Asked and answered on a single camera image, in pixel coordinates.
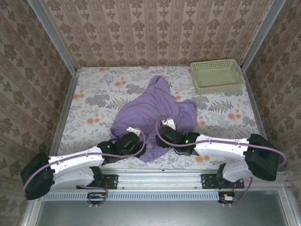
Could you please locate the purple t-shirt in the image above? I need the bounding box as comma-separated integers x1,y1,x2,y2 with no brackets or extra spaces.
109,75,198,163

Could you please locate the small black connector board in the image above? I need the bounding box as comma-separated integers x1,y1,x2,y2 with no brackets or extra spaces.
217,192,237,204
87,192,107,204

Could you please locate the floral print tablecloth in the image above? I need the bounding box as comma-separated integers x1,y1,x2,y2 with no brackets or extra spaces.
57,65,270,170

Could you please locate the grey metal panel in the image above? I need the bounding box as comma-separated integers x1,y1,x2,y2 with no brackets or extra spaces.
21,191,301,226

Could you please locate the pale green plastic basket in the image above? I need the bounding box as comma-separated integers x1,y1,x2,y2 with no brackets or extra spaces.
190,58,246,96

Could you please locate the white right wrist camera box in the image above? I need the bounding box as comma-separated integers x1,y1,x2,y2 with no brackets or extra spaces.
160,117,176,130

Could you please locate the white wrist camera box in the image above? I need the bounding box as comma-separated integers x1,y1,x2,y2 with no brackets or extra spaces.
160,117,176,130
126,126,141,137

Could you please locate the thin black cable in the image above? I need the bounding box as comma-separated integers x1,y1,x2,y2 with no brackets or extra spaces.
173,147,192,156

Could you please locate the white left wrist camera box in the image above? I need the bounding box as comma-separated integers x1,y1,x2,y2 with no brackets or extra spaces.
126,126,141,137

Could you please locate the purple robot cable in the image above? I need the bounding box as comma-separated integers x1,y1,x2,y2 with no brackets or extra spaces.
156,114,288,208
22,128,148,209

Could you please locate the aluminium front rail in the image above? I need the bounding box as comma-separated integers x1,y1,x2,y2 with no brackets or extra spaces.
35,168,289,191

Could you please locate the grey slotted cable duct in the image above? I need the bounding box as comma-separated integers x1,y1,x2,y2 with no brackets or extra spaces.
43,190,221,202

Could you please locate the aluminium table side rail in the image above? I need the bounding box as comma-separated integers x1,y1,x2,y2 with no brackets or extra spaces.
242,68,269,139
50,68,82,153

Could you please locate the aluminium frame post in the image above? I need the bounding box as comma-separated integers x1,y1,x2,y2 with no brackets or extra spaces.
239,0,289,71
26,0,78,74

